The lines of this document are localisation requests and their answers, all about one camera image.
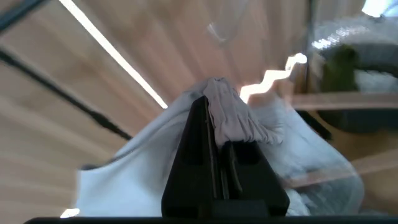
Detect black clothes rack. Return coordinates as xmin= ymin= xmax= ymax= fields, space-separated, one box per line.
xmin=0 ymin=0 xmax=333 ymax=141

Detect green garment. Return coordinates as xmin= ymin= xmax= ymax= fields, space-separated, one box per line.
xmin=319 ymin=43 xmax=363 ymax=94

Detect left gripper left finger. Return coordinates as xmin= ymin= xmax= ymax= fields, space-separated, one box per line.
xmin=161 ymin=95 xmax=223 ymax=218

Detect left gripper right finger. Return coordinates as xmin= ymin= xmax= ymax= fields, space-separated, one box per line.
xmin=220 ymin=140 xmax=290 ymax=217

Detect pale grey shorts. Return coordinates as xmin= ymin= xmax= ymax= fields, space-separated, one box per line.
xmin=74 ymin=77 xmax=365 ymax=218

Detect beige curtain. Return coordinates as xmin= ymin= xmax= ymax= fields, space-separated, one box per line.
xmin=0 ymin=0 xmax=364 ymax=218

